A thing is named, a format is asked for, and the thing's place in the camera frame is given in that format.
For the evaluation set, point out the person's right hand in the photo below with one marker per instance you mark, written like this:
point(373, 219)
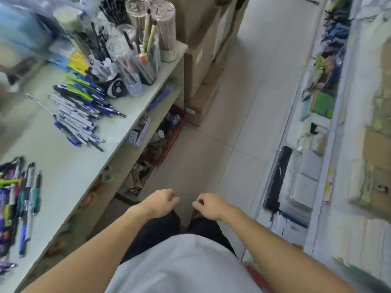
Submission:
point(210, 205)

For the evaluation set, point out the person's left hand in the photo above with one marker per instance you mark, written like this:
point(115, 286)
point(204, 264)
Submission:
point(158, 204)

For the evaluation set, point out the person's left fingers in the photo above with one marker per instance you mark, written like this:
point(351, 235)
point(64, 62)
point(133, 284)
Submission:
point(174, 198)

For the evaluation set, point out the person's right fingers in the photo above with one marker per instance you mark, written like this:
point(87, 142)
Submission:
point(198, 203)

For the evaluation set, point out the person's left forearm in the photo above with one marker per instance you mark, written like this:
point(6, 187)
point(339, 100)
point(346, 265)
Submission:
point(88, 250)

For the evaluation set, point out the person's right forearm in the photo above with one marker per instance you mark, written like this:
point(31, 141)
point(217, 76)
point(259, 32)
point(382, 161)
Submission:
point(284, 256)

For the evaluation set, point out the person's black trousers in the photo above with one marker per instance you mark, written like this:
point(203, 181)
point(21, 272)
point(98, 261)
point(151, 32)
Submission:
point(171, 231)

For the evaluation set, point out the red plastic basket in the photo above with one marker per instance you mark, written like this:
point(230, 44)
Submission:
point(166, 137)

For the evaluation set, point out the person's white shirt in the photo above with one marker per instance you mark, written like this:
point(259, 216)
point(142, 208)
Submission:
point(180, 265)

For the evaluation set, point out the small white box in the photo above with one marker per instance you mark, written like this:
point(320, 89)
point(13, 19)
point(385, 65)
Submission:
point(139, 134)

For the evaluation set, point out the black folder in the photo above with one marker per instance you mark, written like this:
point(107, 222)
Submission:
point(278, 178)

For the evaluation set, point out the white shelf unit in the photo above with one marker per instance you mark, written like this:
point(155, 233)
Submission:
point(91, 143)

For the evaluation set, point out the black panda pen holder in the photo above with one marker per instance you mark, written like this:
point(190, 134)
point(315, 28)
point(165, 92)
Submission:
point(114, 86)

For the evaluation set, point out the pile of blue white pens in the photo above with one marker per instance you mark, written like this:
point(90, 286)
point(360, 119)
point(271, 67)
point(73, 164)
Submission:
point(82, 109)

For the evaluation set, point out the clear cup of pens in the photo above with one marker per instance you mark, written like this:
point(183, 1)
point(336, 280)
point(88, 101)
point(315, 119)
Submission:
point(131, 67)

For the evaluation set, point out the white display shelf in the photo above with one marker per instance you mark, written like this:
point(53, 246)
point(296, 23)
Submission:
point(320, 134)

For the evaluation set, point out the stack of cardboard boxes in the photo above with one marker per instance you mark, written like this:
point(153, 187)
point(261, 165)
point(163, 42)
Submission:
point(207, 54)

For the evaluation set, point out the pile of mixed colour pens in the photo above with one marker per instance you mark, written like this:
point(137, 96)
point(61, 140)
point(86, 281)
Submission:
point(16, 207)

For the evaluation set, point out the green notebook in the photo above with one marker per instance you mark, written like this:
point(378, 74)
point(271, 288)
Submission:
point(323, 104)

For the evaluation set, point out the yellow packet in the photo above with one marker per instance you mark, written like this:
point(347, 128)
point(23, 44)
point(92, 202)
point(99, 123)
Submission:
point(78, 62)

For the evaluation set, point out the clear tube of pencils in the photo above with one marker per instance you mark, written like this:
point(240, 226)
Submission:
point(137, 15)
point(166, 30)

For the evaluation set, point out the clear tub of black pens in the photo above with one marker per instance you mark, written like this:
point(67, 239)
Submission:
point(108, 15)

